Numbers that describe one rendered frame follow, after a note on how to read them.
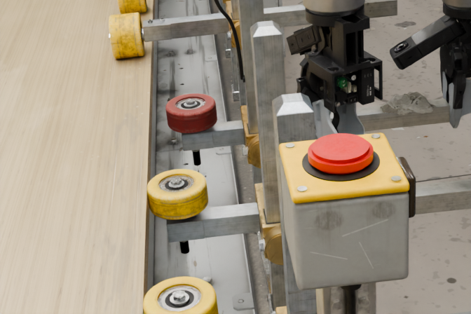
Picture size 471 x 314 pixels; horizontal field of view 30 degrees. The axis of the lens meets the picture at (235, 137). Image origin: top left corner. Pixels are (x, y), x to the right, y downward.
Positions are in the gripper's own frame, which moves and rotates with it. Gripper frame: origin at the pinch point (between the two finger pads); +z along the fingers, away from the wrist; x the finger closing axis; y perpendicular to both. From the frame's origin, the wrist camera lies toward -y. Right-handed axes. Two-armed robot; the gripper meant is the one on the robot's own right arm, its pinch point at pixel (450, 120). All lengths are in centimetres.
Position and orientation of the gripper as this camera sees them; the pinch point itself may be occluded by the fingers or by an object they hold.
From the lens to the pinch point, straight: 148.7
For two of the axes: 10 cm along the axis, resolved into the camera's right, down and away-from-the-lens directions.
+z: 0.9, 8.9, 4.5
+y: 9.9, -1.1, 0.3
